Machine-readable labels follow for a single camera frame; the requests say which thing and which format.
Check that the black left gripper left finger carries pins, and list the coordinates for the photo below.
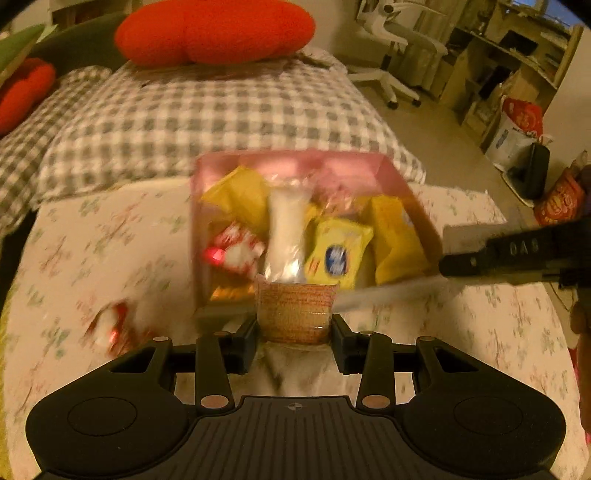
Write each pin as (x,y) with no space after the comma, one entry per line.
(219,355)

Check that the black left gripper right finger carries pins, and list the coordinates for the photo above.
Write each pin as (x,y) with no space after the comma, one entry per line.
(371,356)

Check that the clear pink wafer packet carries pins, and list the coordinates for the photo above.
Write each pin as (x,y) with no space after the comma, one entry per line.
(294,313)

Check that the yellow waffle sandwich packet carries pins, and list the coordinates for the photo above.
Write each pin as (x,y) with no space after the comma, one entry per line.
(243,194)

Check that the red white snack packet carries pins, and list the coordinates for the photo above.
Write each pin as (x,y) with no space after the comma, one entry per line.
(235,250)

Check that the long white snack packet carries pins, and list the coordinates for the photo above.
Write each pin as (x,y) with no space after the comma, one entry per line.
(288,204)

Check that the red orange gift bag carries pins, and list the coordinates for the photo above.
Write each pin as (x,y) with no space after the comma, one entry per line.
(563,202)

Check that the yellow blue snack packet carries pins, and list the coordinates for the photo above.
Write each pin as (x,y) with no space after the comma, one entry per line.
(338,252)

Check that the pink cardboard box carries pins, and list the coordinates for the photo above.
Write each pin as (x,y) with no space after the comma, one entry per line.
(361,187)

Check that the floral tablecloth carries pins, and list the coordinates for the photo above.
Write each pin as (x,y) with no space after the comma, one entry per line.
(132,244)

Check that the wooden shelf unit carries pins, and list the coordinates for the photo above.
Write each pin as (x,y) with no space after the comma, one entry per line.
(500,49)

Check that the white office chair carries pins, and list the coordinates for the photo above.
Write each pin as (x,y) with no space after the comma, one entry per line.
(377,20)

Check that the grey checkered sofa cover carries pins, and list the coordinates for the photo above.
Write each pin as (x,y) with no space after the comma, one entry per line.
(102,127)

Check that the large orange pumpkin cushion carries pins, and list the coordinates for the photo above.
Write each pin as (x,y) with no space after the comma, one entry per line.
(173,33)

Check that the small orange pumpkin cushion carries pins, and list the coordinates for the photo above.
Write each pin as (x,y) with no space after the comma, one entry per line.
(28,86)

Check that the green snowflake pillow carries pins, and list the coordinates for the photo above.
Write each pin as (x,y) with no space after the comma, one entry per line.
(15,48)

